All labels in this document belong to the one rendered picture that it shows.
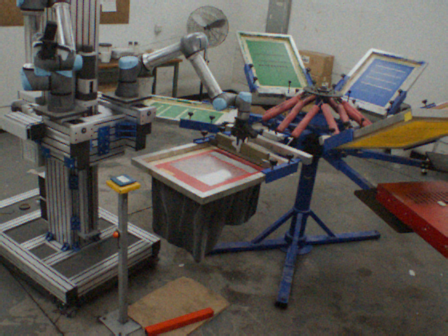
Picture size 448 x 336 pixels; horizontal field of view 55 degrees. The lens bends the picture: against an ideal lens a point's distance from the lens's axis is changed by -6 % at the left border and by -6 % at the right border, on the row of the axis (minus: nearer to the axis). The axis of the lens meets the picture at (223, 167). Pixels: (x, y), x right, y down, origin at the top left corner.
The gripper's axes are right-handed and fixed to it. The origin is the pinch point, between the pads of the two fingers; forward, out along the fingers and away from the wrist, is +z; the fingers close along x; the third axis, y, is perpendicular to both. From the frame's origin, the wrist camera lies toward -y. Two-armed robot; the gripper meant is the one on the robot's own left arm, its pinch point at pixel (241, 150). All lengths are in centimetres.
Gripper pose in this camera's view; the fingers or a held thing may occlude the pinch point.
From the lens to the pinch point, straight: 274.8
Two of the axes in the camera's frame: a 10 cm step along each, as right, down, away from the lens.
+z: -1.1, 9.2, 3.8
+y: -7.2, -3.4, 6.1
